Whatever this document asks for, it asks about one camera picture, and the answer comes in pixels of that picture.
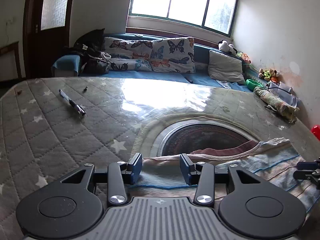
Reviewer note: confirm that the window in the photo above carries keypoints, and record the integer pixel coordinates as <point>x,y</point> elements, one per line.
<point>175,0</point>

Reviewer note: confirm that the black bag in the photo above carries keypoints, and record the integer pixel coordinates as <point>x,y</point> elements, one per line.
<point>91,40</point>

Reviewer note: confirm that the brown plush bear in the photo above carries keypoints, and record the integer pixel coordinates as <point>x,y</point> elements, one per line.
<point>261,72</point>

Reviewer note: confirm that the black clear pen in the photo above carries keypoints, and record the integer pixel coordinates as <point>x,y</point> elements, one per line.
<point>72,102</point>

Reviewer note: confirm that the striped blue towel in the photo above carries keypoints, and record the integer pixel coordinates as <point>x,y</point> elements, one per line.
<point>250,160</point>

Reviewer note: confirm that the grey quilted star table cover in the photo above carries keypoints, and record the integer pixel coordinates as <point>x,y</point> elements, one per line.
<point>75,135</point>

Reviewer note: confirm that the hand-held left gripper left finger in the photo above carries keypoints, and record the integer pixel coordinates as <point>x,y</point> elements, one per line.
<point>135,168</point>

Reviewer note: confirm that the blue sofa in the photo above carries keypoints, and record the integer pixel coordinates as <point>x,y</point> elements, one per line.
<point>150,76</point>

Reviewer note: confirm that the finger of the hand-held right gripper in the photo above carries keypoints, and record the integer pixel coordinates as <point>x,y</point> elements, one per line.
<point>306,165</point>
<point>303,175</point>

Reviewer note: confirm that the green plastic basin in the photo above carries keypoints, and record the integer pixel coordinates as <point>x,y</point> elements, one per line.
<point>253,83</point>

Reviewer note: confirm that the folded floral cloth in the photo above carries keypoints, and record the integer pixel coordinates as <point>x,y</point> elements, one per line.
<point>275,102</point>

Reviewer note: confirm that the red plastic stool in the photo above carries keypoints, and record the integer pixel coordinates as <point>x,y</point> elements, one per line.
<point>316,131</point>

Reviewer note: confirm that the dark wooden glass door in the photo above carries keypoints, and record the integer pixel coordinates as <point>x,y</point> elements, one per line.
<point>32,55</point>

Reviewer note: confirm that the butterfly print pillow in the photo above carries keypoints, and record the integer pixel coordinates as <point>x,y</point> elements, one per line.
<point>127,47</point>
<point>172,55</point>
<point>132,65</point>

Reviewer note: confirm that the brown orange plush toy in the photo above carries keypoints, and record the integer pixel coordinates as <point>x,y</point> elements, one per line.
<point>275,74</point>

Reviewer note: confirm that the round black electric hot plate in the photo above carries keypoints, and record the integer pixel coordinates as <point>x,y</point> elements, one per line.
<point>200,137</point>

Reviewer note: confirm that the grey pillow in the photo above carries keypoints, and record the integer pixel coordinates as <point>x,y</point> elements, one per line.
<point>225,66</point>

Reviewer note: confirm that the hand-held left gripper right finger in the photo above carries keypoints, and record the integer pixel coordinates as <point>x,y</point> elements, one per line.
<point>186,170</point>

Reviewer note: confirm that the pink green plush toy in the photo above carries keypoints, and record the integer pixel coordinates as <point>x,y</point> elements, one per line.
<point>245,57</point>

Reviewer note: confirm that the clear plastic storage box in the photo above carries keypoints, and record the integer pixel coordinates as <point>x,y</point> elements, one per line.
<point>282,90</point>

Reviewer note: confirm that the panda plush toy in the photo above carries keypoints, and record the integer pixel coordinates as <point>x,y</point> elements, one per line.
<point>225,47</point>

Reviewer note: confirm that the green yellow plush toy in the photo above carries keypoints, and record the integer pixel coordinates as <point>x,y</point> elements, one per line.
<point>268,75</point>

